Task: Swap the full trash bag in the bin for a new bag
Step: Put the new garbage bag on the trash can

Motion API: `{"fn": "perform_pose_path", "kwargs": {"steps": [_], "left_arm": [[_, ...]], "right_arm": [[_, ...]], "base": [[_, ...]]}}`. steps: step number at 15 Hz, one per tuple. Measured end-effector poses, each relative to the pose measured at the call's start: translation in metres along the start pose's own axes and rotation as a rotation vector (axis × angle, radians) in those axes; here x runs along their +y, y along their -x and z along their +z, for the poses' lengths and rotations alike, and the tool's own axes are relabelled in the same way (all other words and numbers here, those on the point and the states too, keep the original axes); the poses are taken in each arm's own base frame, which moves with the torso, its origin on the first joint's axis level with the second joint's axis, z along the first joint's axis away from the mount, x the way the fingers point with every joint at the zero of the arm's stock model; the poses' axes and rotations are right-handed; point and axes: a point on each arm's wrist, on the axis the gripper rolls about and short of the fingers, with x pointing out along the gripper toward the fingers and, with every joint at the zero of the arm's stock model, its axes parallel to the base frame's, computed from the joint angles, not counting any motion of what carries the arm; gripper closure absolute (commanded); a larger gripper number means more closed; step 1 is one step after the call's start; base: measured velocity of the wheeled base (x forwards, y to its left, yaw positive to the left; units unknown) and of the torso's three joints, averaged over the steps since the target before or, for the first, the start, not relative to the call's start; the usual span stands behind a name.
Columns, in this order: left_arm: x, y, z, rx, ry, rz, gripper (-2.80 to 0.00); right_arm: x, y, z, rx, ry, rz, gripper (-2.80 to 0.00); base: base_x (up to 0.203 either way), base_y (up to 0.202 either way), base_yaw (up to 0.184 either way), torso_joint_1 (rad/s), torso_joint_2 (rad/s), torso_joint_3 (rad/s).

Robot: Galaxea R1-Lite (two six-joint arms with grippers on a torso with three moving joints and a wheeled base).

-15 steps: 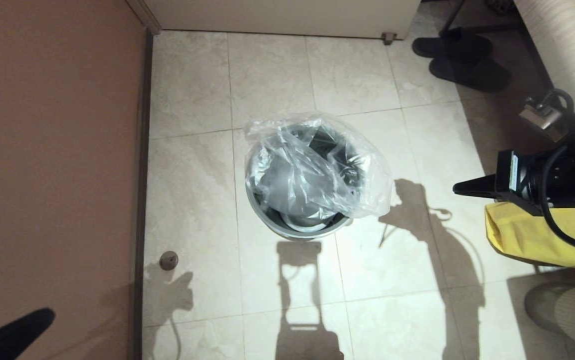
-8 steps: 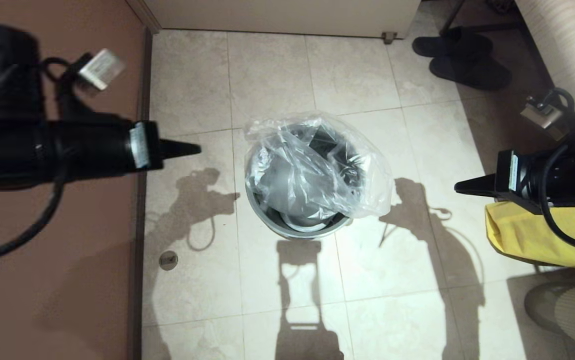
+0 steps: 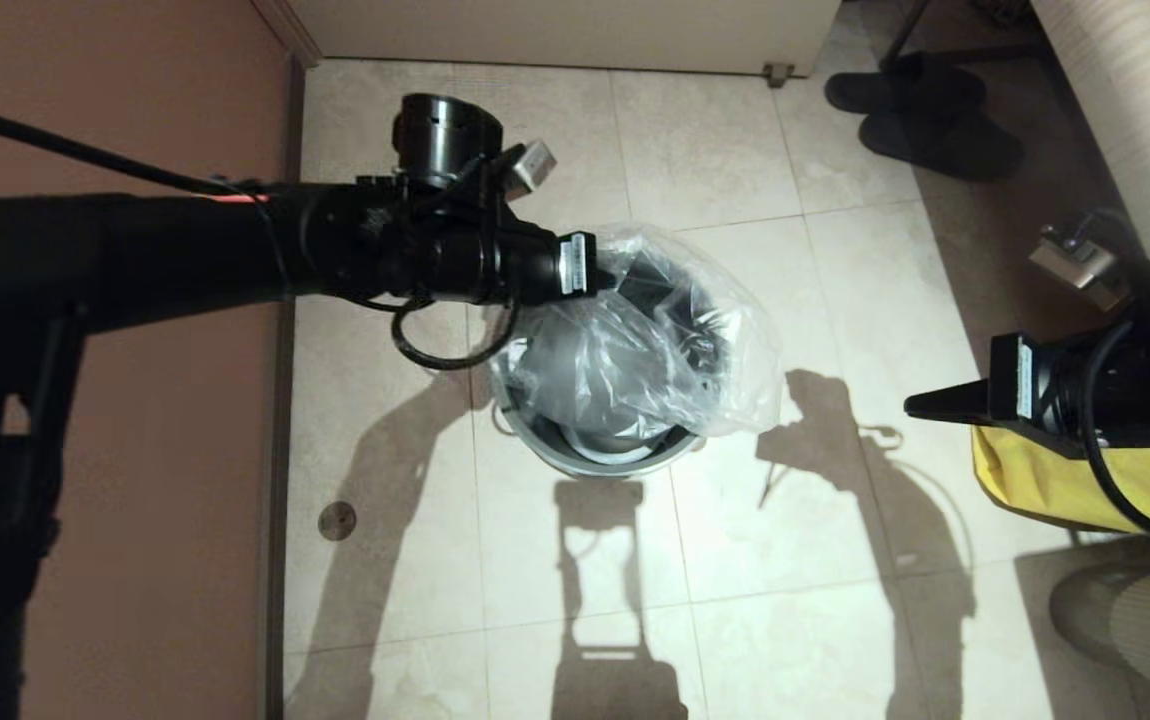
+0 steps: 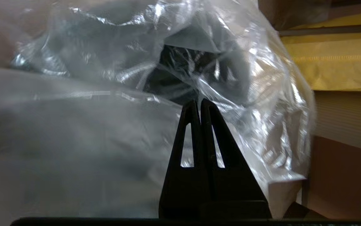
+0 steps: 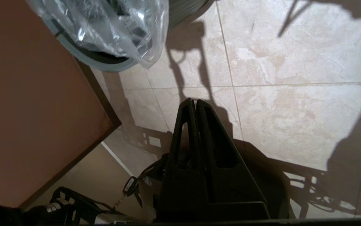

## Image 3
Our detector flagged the black slipper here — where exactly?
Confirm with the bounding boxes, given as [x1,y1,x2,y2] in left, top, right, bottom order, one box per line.
[824,52,986,116]
[857,108,1026,183]

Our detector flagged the grey round trash bin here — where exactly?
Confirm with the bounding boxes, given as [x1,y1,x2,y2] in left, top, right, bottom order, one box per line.
[490,300,726,479]

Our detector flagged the yellow cloth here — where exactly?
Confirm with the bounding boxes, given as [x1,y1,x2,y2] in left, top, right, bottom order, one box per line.
[970,425,1150,541]

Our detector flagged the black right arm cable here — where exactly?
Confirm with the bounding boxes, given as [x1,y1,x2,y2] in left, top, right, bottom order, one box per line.
[1083,215,1150,553]

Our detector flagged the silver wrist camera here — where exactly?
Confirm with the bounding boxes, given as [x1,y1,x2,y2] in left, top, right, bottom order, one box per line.
[503,140,558,196]
[1028,225,1134,313]

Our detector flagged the white door frame trim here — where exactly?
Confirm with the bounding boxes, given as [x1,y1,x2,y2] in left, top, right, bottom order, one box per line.
[253,0,326,69]

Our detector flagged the clear plastic trash bag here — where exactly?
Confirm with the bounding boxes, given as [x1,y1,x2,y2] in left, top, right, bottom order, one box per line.
[488,222,784,441]

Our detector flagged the white door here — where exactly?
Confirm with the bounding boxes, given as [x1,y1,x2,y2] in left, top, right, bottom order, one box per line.
[285,0,844,79]

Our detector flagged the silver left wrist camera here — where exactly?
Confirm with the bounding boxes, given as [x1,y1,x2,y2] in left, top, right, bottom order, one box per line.
[503,140,558,196]

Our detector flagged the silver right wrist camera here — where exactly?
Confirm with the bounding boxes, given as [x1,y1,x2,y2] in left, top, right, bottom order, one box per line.
[1028,225,1134,313]

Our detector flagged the thin dark metal leg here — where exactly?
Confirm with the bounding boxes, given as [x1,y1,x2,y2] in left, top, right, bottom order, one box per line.
[877,0,936,66]

